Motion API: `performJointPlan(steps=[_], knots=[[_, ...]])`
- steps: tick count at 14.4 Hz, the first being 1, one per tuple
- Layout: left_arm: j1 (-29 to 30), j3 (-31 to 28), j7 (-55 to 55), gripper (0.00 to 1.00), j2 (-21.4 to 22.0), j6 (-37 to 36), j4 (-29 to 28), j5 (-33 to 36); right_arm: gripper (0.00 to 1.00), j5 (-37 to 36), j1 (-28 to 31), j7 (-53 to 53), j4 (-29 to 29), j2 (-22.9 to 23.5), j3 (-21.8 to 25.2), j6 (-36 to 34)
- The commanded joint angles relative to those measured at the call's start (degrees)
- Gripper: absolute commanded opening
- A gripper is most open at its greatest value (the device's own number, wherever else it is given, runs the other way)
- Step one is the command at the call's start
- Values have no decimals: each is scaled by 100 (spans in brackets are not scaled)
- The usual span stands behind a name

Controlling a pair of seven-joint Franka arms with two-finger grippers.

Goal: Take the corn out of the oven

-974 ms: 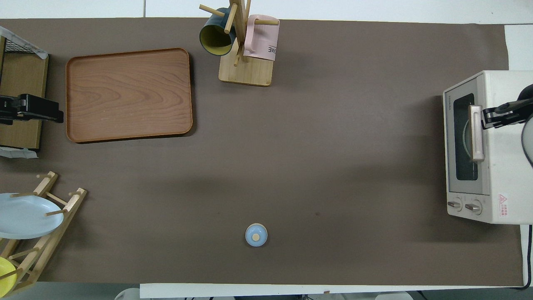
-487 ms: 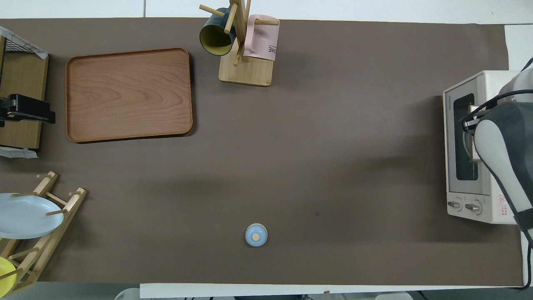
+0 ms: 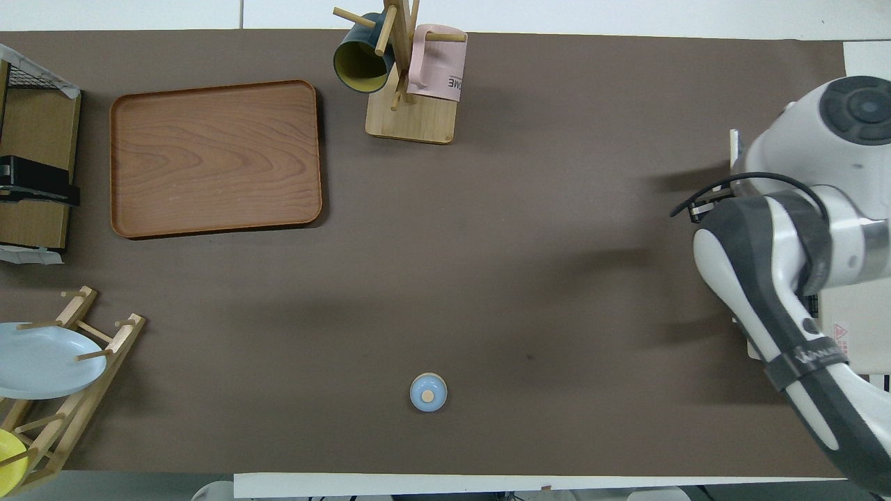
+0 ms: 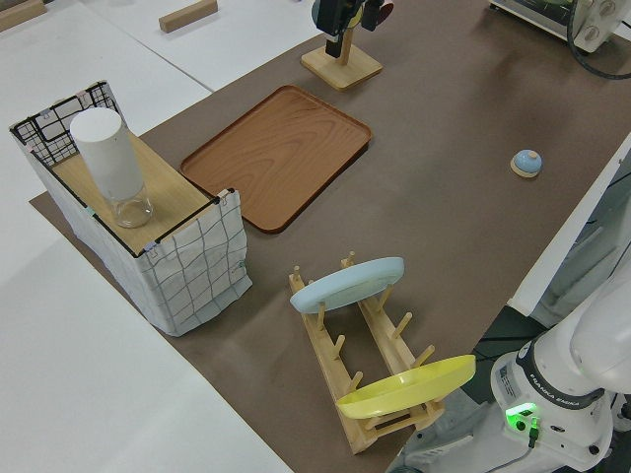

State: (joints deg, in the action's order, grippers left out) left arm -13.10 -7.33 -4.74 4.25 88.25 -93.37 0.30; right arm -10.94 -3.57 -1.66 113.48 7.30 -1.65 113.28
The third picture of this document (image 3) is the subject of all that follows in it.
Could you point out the cream toaster oven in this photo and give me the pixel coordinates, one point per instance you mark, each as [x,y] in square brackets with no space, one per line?
[860,327]

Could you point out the wooden dish rack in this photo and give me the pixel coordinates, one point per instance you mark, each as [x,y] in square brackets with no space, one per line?
[83,390]

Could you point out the wooden mug tree stand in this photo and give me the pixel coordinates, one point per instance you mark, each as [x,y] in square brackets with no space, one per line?
[412,118]

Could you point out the light blue plate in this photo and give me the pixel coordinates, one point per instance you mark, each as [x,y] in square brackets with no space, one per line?
[42,362]

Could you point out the brown wooden tray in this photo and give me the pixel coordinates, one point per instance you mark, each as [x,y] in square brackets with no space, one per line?
[216,158]

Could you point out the black device on shelf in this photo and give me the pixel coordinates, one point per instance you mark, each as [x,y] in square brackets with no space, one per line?
[35,179]

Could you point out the white board strip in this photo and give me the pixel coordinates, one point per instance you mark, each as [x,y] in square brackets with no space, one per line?
[487,485]

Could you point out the yellow plate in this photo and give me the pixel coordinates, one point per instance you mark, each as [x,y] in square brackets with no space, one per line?
[8,459]

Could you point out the small blue jar wooden knob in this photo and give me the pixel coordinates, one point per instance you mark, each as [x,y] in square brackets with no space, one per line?
[428,392]

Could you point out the white round object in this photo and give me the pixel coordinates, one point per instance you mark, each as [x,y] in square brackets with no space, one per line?
[212,491]

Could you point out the brown table mat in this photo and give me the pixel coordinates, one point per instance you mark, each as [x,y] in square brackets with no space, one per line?
[529,278]

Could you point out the wooden shelf box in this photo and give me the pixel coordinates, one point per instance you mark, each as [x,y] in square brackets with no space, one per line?
[38,132]

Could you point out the dark green mug yellow inside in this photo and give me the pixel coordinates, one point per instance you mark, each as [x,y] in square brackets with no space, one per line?
[362,61]

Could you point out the pink mug with print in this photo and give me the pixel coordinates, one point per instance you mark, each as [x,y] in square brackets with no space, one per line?
[438,66]

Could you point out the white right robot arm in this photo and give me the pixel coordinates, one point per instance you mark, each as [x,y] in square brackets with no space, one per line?
[779,264]

